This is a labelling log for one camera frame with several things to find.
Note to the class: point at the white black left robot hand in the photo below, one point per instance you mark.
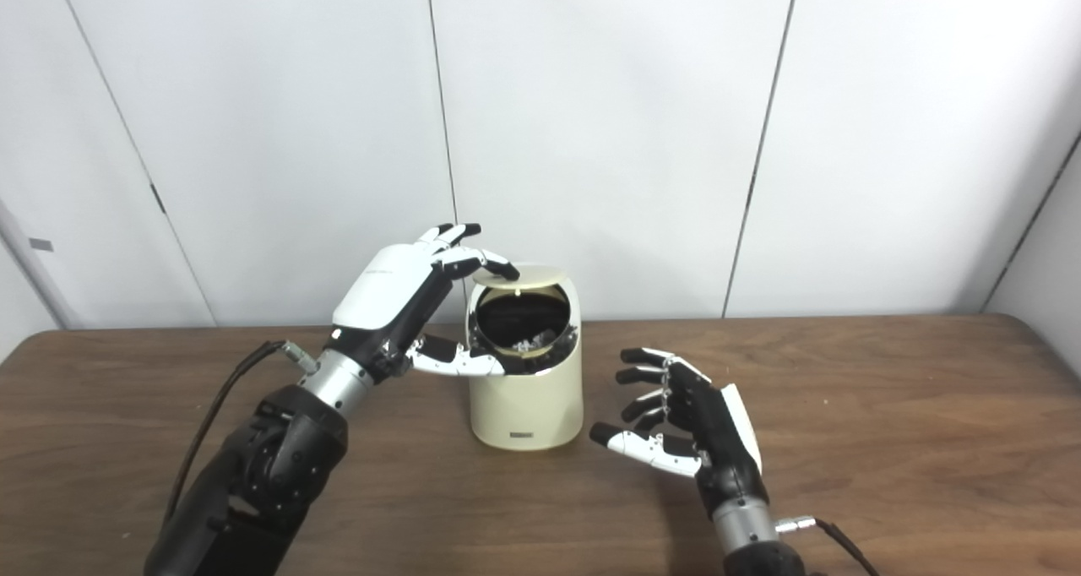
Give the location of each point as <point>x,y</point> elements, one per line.
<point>384,289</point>

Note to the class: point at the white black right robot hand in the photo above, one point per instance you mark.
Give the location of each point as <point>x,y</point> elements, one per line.
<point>718,432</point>

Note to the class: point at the cream round bin lid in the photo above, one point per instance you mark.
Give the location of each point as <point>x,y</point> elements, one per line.
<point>540,275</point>

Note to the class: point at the white paper ball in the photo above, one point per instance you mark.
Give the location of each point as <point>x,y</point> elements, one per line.
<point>534,341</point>

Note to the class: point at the cream-colored round bin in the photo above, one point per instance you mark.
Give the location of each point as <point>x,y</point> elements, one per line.
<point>528,407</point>

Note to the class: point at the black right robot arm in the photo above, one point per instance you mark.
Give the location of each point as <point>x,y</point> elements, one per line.
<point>752,538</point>

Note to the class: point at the black bin liner bag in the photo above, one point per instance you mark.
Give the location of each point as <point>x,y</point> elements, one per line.
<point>519,310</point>

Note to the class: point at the small gray wall tag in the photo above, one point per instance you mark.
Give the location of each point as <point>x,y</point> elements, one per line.
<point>41,245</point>

